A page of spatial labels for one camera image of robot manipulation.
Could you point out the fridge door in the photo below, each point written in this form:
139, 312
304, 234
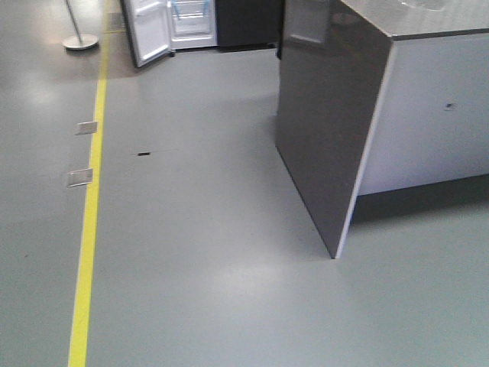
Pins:
148, 30

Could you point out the dark fridge body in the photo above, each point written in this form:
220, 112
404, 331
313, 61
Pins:
225, 24

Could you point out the grey kitchen counter island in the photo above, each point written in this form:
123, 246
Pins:
377, 96

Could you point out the lower metal floor plate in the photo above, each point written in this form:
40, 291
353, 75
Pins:
80, 177

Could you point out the metal floor plate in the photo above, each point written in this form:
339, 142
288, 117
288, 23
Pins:
80, 177
86, 128

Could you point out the upper metal floor plate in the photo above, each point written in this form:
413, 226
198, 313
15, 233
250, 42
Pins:
86, 128

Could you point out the metal stanchion pole with base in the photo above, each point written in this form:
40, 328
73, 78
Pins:
79, 41

